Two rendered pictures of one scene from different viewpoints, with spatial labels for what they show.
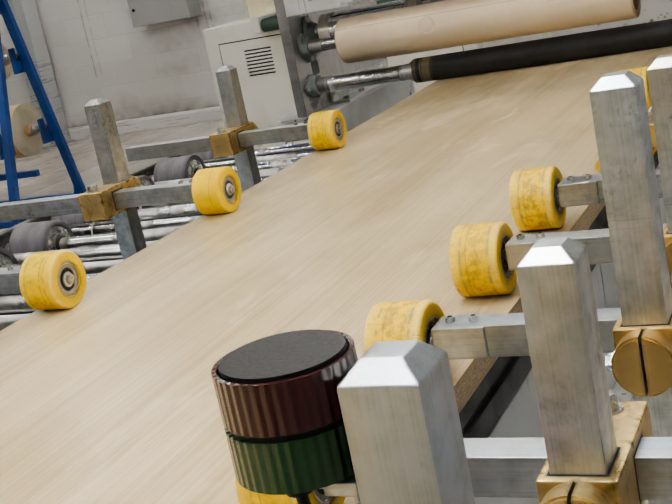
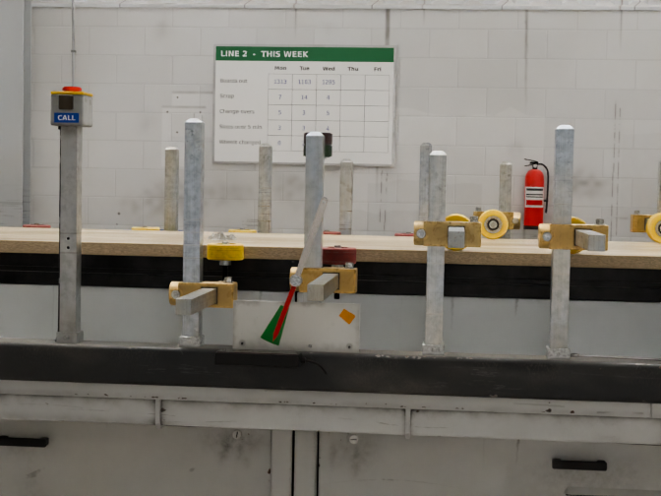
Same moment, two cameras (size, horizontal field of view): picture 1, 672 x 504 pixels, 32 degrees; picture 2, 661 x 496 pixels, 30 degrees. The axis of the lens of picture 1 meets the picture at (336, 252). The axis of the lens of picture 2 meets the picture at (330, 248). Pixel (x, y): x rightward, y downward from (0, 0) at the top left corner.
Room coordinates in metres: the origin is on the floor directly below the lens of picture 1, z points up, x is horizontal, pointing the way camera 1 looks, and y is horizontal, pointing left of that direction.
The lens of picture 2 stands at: (-0.42, -2.39, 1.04)
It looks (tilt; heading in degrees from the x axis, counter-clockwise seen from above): 3 degrees down; 69
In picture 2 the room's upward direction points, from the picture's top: 1 degrees clockwise
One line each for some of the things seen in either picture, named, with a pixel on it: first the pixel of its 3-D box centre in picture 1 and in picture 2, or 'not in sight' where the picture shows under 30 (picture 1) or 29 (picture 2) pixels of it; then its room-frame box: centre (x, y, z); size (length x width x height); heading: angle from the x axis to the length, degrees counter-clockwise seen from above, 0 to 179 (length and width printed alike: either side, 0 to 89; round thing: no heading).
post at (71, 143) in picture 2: not in sight; (70, 234); (-0.02, 0.21, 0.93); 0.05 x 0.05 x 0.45; 64
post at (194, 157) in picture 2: not in sight; (193, 235); (0.21, 0.10, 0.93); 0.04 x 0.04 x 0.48; 64
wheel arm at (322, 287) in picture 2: not in sight; (328, 284); (0.43, -0.11, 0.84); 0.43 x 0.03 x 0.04; 64
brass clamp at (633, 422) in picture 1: (596, 480); (447, 233); (0.68, -0.13, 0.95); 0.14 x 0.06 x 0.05; 154
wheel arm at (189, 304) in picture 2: not in sight; (207, 297); (0.23, 0.04, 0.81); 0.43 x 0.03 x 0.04; 64
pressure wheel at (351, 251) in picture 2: not in sight; (336, 272); (0.52, 0.07, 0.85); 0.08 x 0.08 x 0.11
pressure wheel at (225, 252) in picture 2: not in sight; (224, 268); (0.31, 0.21, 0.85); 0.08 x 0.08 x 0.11
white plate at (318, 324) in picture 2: not in sight; (295, 326); (0.40, -0.02, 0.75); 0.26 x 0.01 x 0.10; 154
